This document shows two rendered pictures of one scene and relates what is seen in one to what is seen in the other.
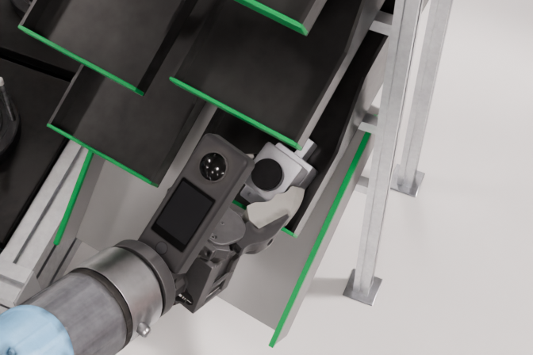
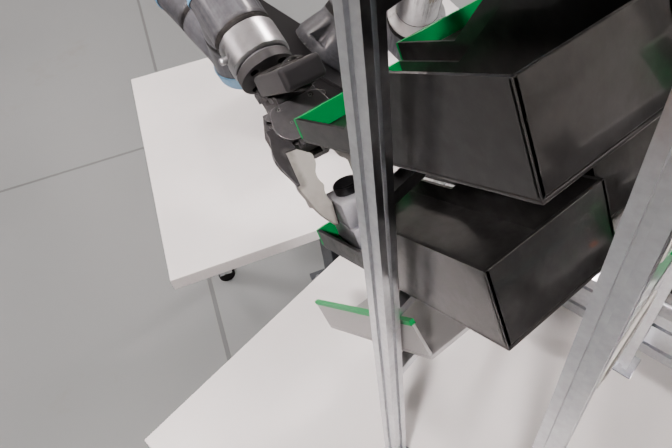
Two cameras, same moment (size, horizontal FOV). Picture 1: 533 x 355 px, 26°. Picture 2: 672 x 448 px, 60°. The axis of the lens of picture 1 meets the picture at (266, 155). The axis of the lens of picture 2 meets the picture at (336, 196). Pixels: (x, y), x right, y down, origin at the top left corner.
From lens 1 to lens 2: 0.96 m
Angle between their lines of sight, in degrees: 63
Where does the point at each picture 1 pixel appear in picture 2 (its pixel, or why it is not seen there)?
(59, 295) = not seen: outside the picture
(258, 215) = (300, 159)
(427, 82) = not seen: outside the picture
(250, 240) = (274, 140)
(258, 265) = not seen: hidden behind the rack
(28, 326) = not seen: outside the picture
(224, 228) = (286, 121)
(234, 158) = (286, 65)
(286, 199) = (317, 191)
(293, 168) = (343, 201)
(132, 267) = (251, 37)
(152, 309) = (229, 59)
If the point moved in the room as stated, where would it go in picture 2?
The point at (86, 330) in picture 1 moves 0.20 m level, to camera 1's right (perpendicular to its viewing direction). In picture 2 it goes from (209, 1) to (109, 107)
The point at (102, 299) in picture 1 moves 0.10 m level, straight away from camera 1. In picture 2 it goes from (228, 12) to (314, 5)
